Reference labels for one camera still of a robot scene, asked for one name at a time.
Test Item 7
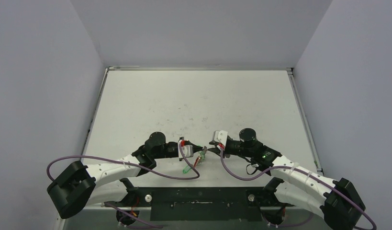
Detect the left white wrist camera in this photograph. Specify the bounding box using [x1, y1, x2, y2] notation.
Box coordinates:
[178, 137, 194, 161]

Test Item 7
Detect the purple cable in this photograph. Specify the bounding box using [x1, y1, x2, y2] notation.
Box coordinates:
[217, 143, 377, 230]
[46, 141, 201, 230]

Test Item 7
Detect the key with green tag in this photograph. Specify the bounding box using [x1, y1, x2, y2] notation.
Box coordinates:
[182, 165, 194, 174]

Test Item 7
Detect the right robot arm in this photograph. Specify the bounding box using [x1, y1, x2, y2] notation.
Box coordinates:
[210, 128, 366, 230]

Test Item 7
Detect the metal keyring with red handle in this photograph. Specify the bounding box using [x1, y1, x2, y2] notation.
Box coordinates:
[193, 147, 208, 168]

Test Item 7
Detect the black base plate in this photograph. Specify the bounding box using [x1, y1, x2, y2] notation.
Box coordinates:
[110, 187, 287, 221]

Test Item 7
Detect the aluminium front rail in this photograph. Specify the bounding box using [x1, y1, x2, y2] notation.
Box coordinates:
[58, 186, 344, 211]

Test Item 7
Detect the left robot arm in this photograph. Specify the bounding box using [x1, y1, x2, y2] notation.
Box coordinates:
[46, 132, 203, 219]

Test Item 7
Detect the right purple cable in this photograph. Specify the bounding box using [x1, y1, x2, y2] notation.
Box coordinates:
[217, 143, 377, 230]

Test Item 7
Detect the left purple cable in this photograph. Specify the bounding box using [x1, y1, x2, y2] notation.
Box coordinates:
[46, 141, 201, 230]

